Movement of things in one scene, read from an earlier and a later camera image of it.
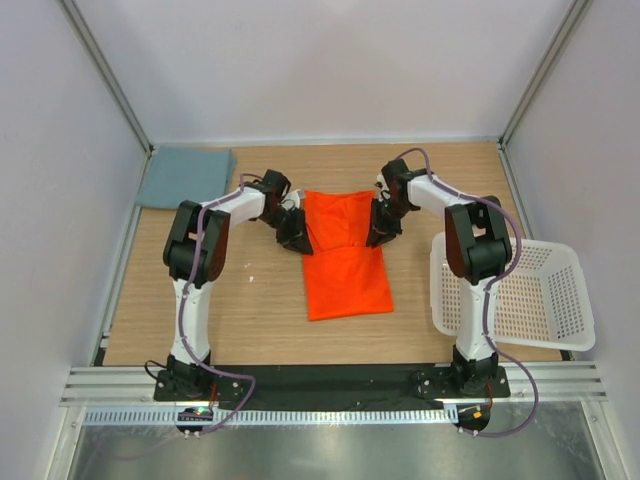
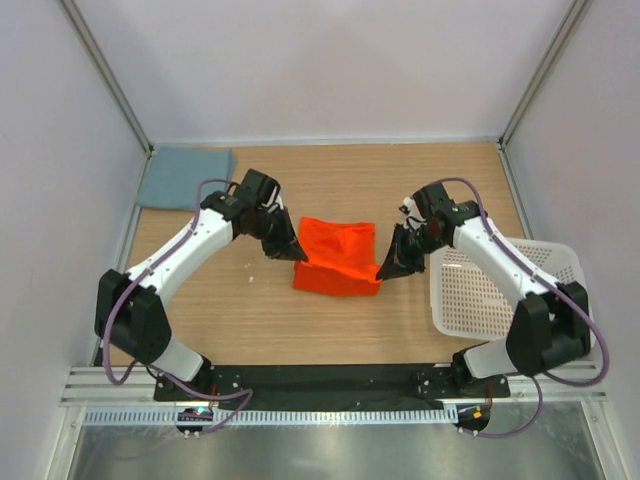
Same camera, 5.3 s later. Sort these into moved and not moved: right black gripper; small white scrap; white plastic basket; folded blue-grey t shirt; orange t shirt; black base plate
Moved: right black gripper; orange t shirt
Not moved: small white scrap; black base plate; folded blue-grey t shirt; white plastic basket
